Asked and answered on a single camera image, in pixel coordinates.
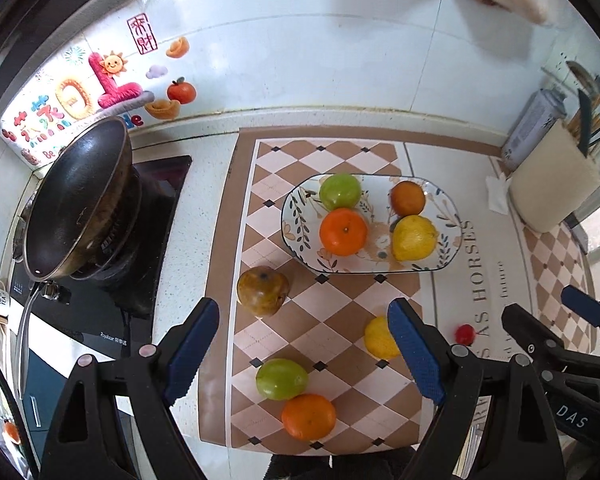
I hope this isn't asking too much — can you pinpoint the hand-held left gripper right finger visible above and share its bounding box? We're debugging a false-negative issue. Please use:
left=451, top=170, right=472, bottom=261
left=387, top=297, right=570, bottom=480

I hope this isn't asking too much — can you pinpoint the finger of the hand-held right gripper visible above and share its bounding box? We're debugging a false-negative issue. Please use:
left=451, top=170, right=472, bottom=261
left=561, top=284, right=600, bottom=357
left=501, top=303, right=600, bottom=377

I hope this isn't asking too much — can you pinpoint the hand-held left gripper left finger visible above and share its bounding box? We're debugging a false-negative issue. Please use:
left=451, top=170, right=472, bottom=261
left=40, top=297, right=221, bottom=480

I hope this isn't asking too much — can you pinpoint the small yellow lemon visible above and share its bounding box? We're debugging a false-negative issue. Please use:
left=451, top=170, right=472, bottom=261
left=363, top=315, right=402, bottom=360

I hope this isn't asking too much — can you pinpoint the floral ceramic plate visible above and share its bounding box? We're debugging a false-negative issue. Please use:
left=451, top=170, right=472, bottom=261
left=280, top=172, right=473, bottom=275

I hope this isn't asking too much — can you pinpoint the black stove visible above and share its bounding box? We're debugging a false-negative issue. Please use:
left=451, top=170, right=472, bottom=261
left=7, top=155, right=193, bottom=361

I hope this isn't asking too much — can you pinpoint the checkered mat with lettering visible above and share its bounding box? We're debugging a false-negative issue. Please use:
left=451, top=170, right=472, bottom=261
left=404, top=142, right=600, bottom=461

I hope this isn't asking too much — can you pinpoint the green apple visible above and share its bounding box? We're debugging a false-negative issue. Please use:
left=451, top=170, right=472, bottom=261
left=255, top=358, right=309, bottom=401
left=319, top=173, right=362, bottom=211

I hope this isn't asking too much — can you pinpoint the brown mottled passion fruit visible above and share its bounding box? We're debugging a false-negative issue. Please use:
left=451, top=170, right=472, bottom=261
left=237, top=265, right=290, bottom=318

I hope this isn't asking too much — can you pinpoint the brown checkered mat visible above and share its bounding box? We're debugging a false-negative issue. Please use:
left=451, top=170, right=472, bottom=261
left=197, top=127, right=426, bottom=456

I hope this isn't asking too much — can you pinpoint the large yellow lemon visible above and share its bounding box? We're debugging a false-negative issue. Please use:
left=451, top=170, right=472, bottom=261
left=391, top=215, right=439, bottom=262

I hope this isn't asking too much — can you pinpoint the orange tangerine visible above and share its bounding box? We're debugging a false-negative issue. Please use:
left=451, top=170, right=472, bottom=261
left=281, top=393, right=337, bottom=442
left=319, top=207, right=369, bottom=257

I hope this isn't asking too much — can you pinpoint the beige utensil holder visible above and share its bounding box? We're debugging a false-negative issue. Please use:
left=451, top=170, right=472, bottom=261
left=509, top=121, right=600, bottom=233

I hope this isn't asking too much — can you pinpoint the white tissue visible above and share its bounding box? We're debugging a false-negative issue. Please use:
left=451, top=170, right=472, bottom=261
left=485, top=172, right=512, bottom=213

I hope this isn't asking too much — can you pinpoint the brownish orange round fruit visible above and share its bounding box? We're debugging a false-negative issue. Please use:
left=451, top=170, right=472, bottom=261
left=390, top=180, right=427, bottom=216

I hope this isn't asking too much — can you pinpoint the black knife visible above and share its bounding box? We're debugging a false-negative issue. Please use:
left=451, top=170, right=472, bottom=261
left=577, top=89, right=594, bottom=158

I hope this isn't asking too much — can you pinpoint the grey spray can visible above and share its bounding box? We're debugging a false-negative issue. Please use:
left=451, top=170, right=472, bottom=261
left=501, top=89, right=567, bottom=171

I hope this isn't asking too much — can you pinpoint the black wok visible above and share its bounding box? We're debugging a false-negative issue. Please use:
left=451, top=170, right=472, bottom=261
left=15, top=116, right=144, bottom=401

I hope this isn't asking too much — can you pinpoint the black range hood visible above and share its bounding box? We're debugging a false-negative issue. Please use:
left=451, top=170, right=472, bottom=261
left=0, top=0, right=146, bottom=136

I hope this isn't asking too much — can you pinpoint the colourful wall sticker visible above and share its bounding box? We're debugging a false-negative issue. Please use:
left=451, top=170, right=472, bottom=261
left=0, top=10, right=198, bottom=168

